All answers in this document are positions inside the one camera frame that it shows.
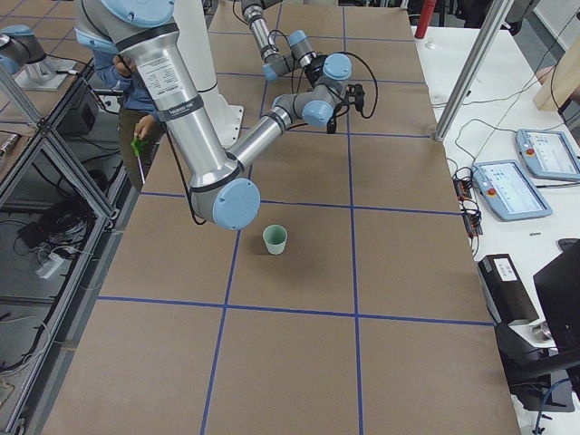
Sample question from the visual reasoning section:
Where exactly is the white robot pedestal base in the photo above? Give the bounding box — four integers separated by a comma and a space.
173, 0, 244, 149

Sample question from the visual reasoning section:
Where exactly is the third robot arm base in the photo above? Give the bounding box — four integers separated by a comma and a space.
1, 24, 77, 91

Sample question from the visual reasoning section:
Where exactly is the black monitor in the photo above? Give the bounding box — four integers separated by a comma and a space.
534, 243, 579, 351

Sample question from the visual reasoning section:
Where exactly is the brown paper table cover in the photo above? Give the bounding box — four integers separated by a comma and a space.
43, 5, 518, 434

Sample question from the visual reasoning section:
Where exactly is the red cylinder bottle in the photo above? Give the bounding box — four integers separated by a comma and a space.
414, 0, 437, 39

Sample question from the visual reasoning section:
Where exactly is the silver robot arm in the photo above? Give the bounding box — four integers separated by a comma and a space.
75, 1, 364, 230
241, 0, 326, 86

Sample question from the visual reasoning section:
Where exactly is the white power strip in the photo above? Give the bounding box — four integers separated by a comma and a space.
36, 252, 64, 279

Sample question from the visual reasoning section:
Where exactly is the green plastic cup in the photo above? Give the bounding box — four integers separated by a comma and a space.
262, 224, 288, 256

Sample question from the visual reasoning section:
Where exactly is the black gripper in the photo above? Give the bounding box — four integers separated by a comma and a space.
304, 53, 327, 86
326, 83, 365, 134

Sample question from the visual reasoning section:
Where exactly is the front teach pendant tablet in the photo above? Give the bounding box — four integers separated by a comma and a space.
472, 159, 553, 221

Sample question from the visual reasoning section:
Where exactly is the green handled tool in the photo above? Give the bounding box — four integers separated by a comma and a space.
130, 134, 149, 185

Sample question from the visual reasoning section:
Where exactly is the teach pendant tablet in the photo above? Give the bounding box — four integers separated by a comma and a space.
472, 159, 553, 221
516, 130, 579, 181

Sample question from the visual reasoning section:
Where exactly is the black box with label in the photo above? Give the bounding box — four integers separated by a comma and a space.
478, 254, 539, 326

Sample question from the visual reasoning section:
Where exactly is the aluminium frame post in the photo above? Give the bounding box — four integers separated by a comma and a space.
433, 0, 514, 142

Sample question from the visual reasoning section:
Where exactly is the rear teach pendant tablet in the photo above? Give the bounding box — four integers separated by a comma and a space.
516, 130, 579, 181

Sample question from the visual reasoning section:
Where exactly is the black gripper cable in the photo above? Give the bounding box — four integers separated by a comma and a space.
337, 50, 380, 120

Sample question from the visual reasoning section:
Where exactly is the person's hand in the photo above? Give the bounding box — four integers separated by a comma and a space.
133, 114, 161, 140

